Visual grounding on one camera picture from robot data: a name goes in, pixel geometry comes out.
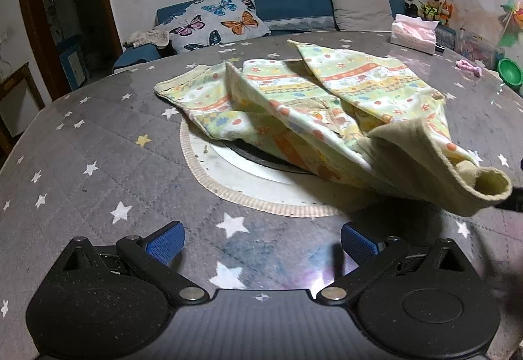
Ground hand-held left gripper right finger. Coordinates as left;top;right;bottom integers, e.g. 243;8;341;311
316;222;471;307

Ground yellow patterned children's pants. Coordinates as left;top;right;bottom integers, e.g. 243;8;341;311
154;39;513;218

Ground yellow green plush toy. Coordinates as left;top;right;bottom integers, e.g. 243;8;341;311
422;0;441;22

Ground pink tissue pack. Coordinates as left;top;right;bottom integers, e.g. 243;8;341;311
390;14;438;56

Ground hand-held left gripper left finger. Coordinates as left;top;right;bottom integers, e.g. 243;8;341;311
59;221;209;307

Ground blue sofa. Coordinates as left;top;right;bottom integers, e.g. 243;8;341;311
112;0;456;73

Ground panda plush toy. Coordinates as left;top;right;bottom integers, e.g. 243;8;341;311
404;0;426;18

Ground wooden cabinet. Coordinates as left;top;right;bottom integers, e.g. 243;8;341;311
0;62;46;150

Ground orange plush toy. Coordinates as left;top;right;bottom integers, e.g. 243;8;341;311
435;0;454;26

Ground butterfly print pillow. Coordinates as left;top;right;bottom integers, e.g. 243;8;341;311
163;0;271;55

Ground plain grey pillow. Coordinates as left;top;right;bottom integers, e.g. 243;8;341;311
329;0;395;32

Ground colourful pinwheel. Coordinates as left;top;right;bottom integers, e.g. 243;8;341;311
496;0;523;49

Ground beige crumpled cloth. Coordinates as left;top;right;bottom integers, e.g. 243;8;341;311
123;28;171;49

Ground clear plastic storage box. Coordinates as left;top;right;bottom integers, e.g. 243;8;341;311
457;28;505;69

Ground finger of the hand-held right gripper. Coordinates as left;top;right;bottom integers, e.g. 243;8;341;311
495;185;523;214

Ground green plastic bowl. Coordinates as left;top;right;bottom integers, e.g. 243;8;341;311
497;57;523;90

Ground pink hair tie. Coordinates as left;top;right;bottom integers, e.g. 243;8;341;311
455;59;483;77

